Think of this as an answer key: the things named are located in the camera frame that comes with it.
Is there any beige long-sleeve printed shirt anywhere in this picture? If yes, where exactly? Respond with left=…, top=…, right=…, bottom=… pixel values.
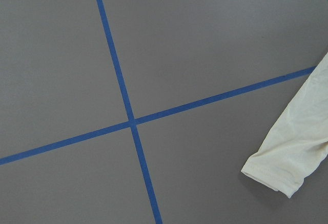
left=241, top=56, right=327, bottom=198

